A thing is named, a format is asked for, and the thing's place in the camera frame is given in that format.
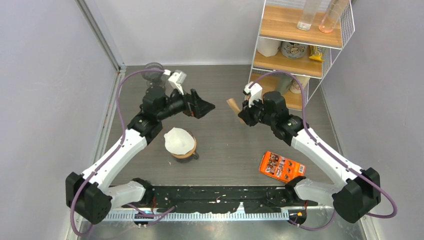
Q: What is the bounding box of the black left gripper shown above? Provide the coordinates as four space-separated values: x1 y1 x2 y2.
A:
157 83 215 122

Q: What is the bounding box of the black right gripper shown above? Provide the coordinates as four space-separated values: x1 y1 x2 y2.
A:
238 96 276 127

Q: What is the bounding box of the brown paper coffee filter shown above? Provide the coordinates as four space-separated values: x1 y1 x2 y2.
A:
226 98 246 125

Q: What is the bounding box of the white paper coffee filter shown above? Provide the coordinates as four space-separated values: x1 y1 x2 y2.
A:
164 127 195 155

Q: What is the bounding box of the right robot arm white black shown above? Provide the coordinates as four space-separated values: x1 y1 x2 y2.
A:
237 91 381 224

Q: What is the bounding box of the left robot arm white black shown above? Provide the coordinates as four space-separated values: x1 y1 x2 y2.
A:
65 86 216 225

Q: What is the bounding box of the grey green bottle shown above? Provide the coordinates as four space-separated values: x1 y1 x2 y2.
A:
274 74 294 96

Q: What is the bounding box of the cream printed cup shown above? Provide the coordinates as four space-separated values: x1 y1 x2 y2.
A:
289 75 311 94

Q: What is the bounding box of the orange snack packet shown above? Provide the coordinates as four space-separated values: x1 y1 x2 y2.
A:
258 151 306 184

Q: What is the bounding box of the yellow snack bag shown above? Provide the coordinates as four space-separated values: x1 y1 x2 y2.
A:
309 45 325 63

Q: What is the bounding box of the pink tinted glass bottle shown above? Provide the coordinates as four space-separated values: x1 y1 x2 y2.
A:
318 0 350 34

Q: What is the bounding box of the clear glass bottle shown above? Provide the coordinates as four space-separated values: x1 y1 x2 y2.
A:
297 0 322 31

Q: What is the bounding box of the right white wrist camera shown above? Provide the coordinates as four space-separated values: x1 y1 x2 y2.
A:
243 82 263 108

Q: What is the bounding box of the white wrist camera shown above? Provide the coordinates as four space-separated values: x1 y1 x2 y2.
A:
243 82 263 108
162 69 187 95

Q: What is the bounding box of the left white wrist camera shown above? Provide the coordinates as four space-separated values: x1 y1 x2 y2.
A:
162 69 187 95

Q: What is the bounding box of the white wire wooden shelf rack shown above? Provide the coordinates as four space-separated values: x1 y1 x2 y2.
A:
249 0 355 110

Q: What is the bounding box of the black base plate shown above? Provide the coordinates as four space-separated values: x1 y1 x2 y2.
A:
133 185 318 214

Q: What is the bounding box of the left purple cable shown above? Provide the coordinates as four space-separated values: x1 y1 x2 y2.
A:
70 68 177 238

